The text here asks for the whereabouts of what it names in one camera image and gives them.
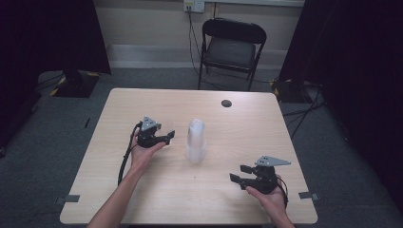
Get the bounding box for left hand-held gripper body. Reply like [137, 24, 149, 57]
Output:
[136, 116, 163, 149]

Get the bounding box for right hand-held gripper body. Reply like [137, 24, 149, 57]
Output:
[250, 155, 292, 196]

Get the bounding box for person's left hand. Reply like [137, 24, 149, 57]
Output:
[129, 127, 167, 175]

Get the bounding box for person's right hand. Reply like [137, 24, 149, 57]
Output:
[244, 174, 289, 220]

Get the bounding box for grey tape strip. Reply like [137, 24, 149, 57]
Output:
[54, 194, 81, 205]
[297, 191, 319, 201]

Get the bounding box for black stand base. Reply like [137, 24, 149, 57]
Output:
[271, 77, 319, 105]
[49, 69, 102, 99]

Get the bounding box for black folding chair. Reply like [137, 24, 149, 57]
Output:
[197, 17, 268, 92]

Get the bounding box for black curtain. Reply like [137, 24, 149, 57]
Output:
[0, 0, 112, 150]
[278, 0, 403, 211]

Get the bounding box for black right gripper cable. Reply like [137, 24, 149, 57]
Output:
[275, 176, 290, 209]

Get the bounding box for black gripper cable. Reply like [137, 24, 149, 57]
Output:
[117, 121, 143, 186]
[275, 176, 290, 209]

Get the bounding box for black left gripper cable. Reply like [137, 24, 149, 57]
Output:
[117, 121, 143, 186]

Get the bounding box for black floor cables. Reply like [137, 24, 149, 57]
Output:
[280, 81, 327, 140]

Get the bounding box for white wall socket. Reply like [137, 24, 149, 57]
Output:
[183, 0, 206, 14]

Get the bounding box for white wall conduit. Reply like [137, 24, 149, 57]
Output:
[203, 0, 306, 9]

